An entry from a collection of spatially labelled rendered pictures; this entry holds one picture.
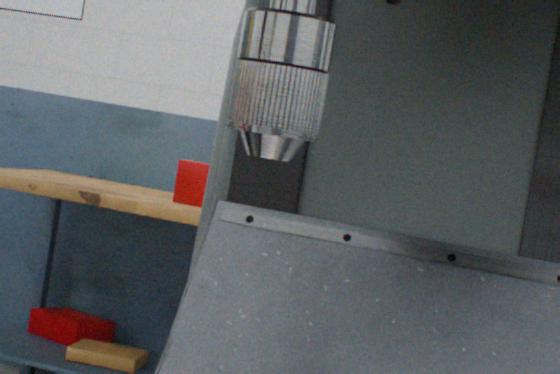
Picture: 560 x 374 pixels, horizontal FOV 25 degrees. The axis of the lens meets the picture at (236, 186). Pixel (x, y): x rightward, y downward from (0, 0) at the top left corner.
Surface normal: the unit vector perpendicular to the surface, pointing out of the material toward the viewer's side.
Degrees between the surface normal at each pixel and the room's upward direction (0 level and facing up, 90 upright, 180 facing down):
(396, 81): 90
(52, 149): 90
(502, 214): 90
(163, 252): 90
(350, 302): 64
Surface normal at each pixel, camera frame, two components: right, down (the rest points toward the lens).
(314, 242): -0.22, -0.44
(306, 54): 0.38, 0.11
